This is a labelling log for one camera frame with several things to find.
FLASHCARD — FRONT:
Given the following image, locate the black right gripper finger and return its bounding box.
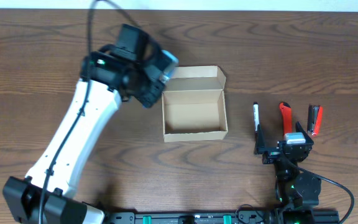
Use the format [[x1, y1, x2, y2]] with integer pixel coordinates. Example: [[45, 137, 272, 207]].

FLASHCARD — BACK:
[[254, 124, 266, 154], [295, 121, 314, 145]]

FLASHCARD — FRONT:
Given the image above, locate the black white marker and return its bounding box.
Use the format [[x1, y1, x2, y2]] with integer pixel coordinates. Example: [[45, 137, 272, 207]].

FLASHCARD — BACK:
[[253, 102, 260, 132]]

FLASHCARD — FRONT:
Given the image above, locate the red black stapler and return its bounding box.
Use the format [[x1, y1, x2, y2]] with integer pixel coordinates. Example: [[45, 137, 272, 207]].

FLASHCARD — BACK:
[[307, 105, 323, 136]]

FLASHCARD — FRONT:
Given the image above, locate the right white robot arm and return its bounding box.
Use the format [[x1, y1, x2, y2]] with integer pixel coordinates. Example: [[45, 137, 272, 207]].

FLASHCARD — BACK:
[[254, 123, 321, 224]]

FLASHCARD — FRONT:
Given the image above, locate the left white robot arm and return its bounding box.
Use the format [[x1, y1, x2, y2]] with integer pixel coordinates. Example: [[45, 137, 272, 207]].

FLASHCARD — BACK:
[[2, 24, 264, 223]]

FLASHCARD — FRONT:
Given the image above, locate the black mounting rail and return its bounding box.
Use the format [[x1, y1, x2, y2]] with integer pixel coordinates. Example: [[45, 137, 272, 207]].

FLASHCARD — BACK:
[[104, 208, 340, 224]]

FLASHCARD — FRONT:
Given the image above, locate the orange utility knife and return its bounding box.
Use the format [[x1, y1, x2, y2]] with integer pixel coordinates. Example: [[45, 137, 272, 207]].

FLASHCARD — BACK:
[[279, 101, 292, 135]]

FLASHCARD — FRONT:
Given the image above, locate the open cardboard box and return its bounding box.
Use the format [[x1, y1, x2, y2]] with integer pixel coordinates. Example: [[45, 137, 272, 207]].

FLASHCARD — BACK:
[[162, 65, 228, 142]]

